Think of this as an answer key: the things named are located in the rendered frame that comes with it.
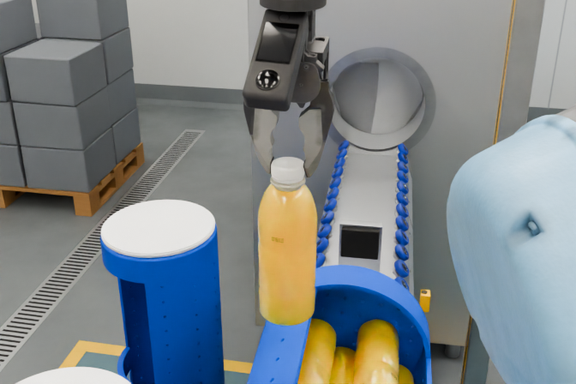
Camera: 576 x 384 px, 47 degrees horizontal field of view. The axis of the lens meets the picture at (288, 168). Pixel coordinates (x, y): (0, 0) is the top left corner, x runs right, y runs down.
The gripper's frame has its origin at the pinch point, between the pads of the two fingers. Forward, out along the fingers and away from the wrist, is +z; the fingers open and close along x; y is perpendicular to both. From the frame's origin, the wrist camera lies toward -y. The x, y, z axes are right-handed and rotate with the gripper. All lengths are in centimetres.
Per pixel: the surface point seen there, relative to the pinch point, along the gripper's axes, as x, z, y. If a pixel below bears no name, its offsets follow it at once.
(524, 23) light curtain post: -37, 3, 81
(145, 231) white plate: 45, 53, 60
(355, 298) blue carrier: -7.9, 36.3, 23.0
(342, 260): -2, 58, 64
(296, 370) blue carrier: -1.7, 29.6, -2.0
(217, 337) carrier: 29, 84, 60
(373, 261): -10, 57, 64
